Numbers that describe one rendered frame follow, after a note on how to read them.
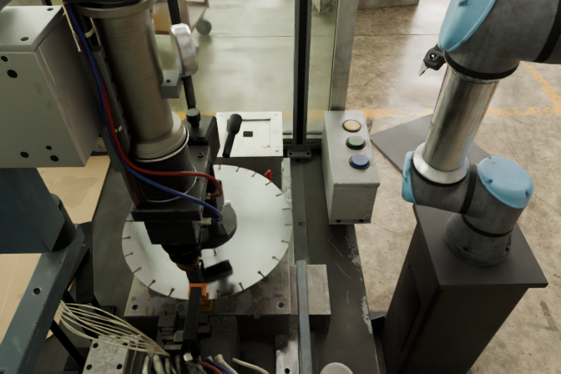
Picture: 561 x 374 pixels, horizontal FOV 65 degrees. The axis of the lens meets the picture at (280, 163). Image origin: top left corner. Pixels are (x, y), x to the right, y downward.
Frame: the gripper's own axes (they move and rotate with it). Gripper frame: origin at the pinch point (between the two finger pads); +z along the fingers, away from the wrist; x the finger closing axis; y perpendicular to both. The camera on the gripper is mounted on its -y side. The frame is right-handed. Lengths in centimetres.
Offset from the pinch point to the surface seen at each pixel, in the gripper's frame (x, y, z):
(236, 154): 15, -61, 1
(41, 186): -11, -102, -38
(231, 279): -15, -83, -4
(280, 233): -13, -70, -4
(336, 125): 8.0, -33.7, 1.3
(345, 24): 13.3, -28.0, -23.4
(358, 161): -6.0, -40.3, 0.3
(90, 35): -15, -93, -54
